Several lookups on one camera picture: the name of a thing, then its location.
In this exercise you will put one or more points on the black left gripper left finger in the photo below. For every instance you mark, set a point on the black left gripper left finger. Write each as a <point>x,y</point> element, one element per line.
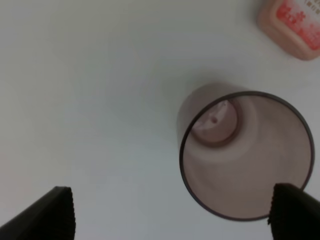
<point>51,217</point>

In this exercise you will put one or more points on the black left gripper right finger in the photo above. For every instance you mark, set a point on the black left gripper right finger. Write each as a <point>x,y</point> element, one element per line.
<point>294,214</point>

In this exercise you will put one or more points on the translucent purple plastic cup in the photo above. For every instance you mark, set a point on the translucent purple plastic cup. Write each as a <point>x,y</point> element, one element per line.
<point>236,144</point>

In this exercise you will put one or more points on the pink lotion bottle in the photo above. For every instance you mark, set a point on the pink lotion bottle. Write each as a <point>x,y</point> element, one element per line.
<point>294,25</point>

